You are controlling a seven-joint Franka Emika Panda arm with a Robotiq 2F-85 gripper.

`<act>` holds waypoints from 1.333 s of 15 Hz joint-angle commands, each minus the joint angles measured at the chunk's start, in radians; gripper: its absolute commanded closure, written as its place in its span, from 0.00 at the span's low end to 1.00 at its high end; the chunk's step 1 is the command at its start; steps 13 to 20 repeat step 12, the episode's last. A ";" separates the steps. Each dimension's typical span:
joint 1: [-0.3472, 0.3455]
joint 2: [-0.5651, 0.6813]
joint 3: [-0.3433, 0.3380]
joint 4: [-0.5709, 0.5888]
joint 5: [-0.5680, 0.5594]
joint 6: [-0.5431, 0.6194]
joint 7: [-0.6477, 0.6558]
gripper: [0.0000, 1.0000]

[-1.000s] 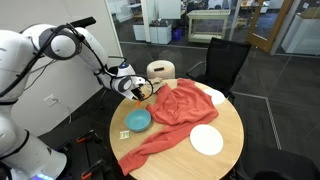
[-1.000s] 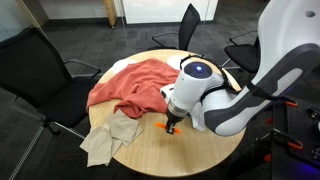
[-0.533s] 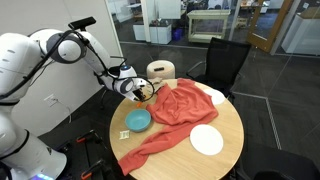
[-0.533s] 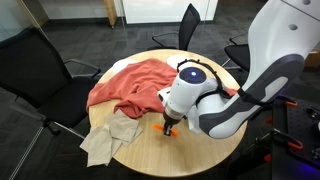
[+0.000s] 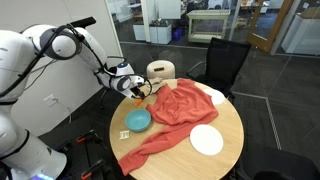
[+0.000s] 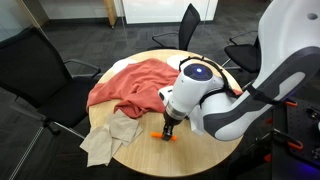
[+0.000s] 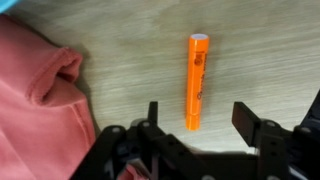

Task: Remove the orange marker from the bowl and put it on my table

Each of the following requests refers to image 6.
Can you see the red cloth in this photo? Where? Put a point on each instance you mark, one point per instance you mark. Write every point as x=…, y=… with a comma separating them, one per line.
x=140, y=86

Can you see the black low office chair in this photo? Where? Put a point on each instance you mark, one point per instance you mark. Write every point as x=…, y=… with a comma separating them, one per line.
x=241, y=55

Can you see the orange marker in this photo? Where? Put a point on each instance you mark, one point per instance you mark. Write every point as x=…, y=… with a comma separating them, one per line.
x=156, y=134

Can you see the white wall panel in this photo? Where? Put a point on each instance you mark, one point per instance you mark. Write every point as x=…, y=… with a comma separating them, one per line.
x=166, y=10

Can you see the large mesh office chair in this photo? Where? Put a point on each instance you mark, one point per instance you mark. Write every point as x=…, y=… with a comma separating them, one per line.
x=33, y=73

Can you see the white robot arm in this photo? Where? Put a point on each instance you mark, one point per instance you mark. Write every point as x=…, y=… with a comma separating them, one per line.
x=283, y=33

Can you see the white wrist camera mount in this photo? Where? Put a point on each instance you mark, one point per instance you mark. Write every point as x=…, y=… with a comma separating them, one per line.
x=165, y=95

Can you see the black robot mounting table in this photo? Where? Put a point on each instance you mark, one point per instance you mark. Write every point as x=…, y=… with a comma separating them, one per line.
x=296, y=123

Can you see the black high-back office chair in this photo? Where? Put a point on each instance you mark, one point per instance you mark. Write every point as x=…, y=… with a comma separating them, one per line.
x=188, y=26

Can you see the orange black bar clamp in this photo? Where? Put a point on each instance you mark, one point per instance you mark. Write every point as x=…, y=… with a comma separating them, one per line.
x=291, y=103
x=295, y=145

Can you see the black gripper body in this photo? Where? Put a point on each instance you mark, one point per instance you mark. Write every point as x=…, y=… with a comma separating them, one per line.
x=170, y=122

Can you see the wooden post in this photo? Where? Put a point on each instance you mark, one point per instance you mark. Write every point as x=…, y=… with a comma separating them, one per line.
x=110, y=13

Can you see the beige cloth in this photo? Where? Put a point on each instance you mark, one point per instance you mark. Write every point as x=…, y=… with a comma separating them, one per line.
x=103, y=143

